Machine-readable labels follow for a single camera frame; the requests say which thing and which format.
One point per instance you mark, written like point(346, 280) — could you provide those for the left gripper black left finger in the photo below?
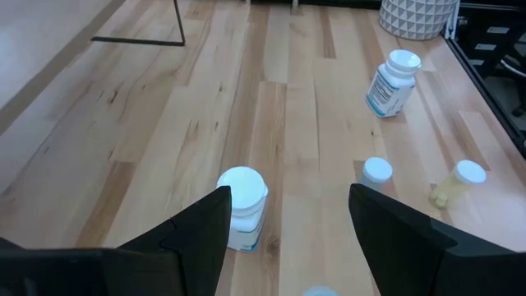
point(193, 246)

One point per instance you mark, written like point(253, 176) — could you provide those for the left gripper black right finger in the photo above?
point(402, 251)

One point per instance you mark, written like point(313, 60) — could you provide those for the white melatonin bottle blue label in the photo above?
point(246, 193)
point(390, 86)

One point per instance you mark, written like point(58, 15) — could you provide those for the yellow translucent pill bottle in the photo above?
point(456, 187)

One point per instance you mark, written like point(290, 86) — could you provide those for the blue translucent pill bottle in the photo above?
point(378, 169)

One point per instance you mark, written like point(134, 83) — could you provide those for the black office chair base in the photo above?
point(515, 70)

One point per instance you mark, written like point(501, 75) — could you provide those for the black box white labels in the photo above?
point(493, 37)

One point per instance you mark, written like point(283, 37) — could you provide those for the white grey triangle-pattern pot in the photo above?
point(415, 18)

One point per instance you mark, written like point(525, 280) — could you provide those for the black table frame rail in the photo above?
point(485, 94)

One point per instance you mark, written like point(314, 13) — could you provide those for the wooden shelf black metal frame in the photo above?
point(33, 33)

